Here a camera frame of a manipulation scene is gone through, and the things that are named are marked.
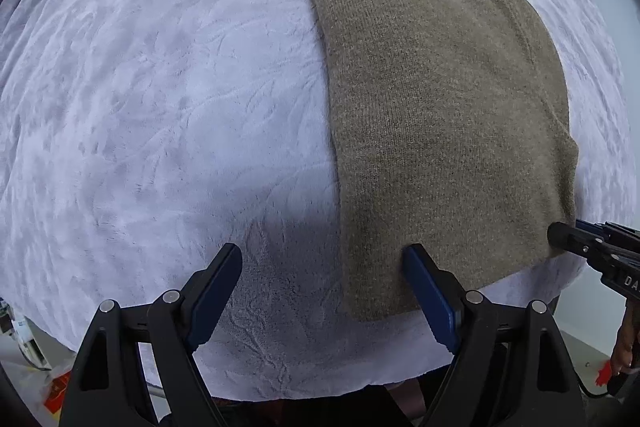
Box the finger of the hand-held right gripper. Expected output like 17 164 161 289
547 221 608 259
575 219 640 244

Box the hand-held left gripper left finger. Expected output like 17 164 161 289
59 243 244 427

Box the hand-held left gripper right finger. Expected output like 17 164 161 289
402 243 586 427

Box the olive knit sweater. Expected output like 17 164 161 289
296 0 581 323

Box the person's right hand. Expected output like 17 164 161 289
612 307 640 376

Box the white fluffy blanket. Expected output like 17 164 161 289
0 0 632 403

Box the plastic bag with red print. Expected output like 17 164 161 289
5 347 76 423

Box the black cable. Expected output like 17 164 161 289
576 369 613 399

